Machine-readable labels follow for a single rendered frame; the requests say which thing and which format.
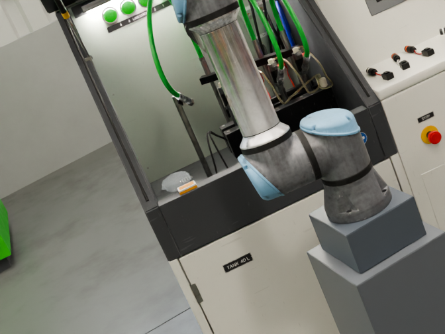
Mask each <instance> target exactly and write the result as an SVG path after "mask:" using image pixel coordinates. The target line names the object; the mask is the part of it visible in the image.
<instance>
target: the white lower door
mask: <svg viewBox="0 0 445 334"><path fill-rule="evenodd" d="M373 167H374V169H375V170H376V171H377V173H378V174H379V175H380V176H381V177H382V178H383V180H384V181H385V182H386V183H387V185H388V186H391V187H392V188H395V189H397V190H400V191H401V189H400V187H399V183H398V181H397V178H396V175H395V172H394V169H393V167H392V164H391V161H390V159H389V158H385V159H384V160H382V161H379V162H377V163H375V164H373ZM323 205H324V188H323V189H321V190H319V191H317V192H315V193H313V194H311V195H308V196H306V197H304V198H302V199H300V200H298V201H296V202H293V203H291V204H289V205H287V206H285V207H283V208H281V209H278V210H277V211H274V212H273V213H270V214H269V215H267V216H264V217H262V218H260V219H258V220H256V221H254V222H252V223H249V224H247V225H245V226H243V227H241V228H239V229H237V230H235V231H233V232H231V233H229V234H227V235H225V236H223V237H220V238H218V239H216V240H214V241H212V242H210V243H208V244H206V245H203V246H202V247H199V248H198V249H195V250H193V251H191V252H189V253H187V254H185V255H182V256H180V257H179V261H180V263H181V265H182V267H183V269H184V271H185V273H186V275H187V278H188V280H189V282H190V284H191V285H190V287H191V289H192V291H193V294H194V296H195V298H196V300H197V302H198V304H199V303H200V304H201V307H202V308H203V311H204V313H205V315H206V317H207V319H208V321H209V323H210V326H211V328H212V330H213V332H214V334H340V333H339V330H338V328H337V326H336V323H335V321H334V318H333V316H332V313H331V311H330V308H329V306H328V304H327V301H326V299H325V296H324V294H323V292H322V289H321V286H320V284H319V281H318V280H317V277H316V274H315V271H314V270H313V267H312V265H311V262H310V260H309V257H308V255H307V251H309V250H311V249H313V248H314V247H316V246H317V245H319V244H320V243H319V240H318V237H317V234H316V233H315V230H314V227H313V224H312V223H311V220H310V217H309V213H311V212H313V211H314V210H316V209H318V208H320V207H322V206H323Z"/></svg>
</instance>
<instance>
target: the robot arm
mask: <svg viewBox="0 0 445 334"><path fill-rule="evenodd" d="M171 1H172V5H173V9H174V12H175V15H176V18H177V21H178V23H180V24H181V23H183V25H184V29H185V32H186V33H187V35H188V37H189V38H191V39H192V40H193V41H194V42H195V43H196V44H197V45H198V46H199V47H200V48H201V49H202V50H203V51H204V52H206V53H207V54H208V57H209V59H210V61H211V64H212V66H213V68H214V71H215V73H216V75H217V77H218V80H219V82H220V85H221V87H222V90H223V91H224V94H225V96H226V99H227V101H228V104H229V105H230V108H231V110H232V113H233V115H234V118H235V119H236V122H237V124H238V127H239V129H240V132H241V133H242V136H243V139H242V142H241V144H240V149H241V151H242V154H241V155H240V156H239V157H238V161H239V163H240V164H241V166H242V167H243V169H244V171H245V173H246V174H247V176H248V177H249V179H250V181H251V183H252V184H253V186H254V187H255V189H256V191H257V192H258V194H259V195H260V197H261V198H262V199H264V200H272V199H275V198H277V197H279V196H284V195H285V194H287V193H289V192H292V191H293V190H296V189H298V188H300V187H302V186H305V185H307V184H310V183H311V182H314V181H315V180H318V179H320V178H321V180H322V183H323V186H324V210H325V212H326V215H327V217H328V219H329V220H330V221H332V222H334V223H339V224H347V223H355V222H359V221H363V220H365V219H368V218H370V217H373V216H374V215H376V214H378V213H379V212H381V211H382V210H384V209H385V208H386V207H387V206H388V205H389V203H390V201H391V198H392V195H391V192H390V189H389V186H388V185H387V183H386V182H385V181H384V180H383V178H382V177H381V176H380V175H379V174H378V173H377V171H376V170H375V169H374V167H373V165H372V163H371V160H370V157H369V154H368V151H367V149H366V146H365V143H364V140H363V138H362V134H361V132H360V127H359V126H358V124H357V122H356V120H355V117H354V115H353V114H352V113H351V112H350V111H348V110H346V109H325V110H321V111H317V112H314V113H311V114H310V115H307V116H306V117H305V118H303V119H302V120H301V122H300V129H299V130H297V131H295V132H293V133H292V132H291V129H290V127H289V125H286V124H284V123H281V122H280V121H279V119H278V117H277V114H276V112H275V109H274V107H273V104H272V102H271V99H270V97H269V95H268V92H267V90H266V87H265V85H264V83H263V80H262V78H261V75H260V73H259V71H258V68H257V66H256V63H255V61H254V59H253V56H252V54H251V51H250V49H249V47H248V44H247V42H246V39H245V38H244V35H243V33H242V30H241V28H240V25H239V23H238V20H237V15H238V12H239V10H240V5H239V4H238V1H237V0H171Z"/></svg>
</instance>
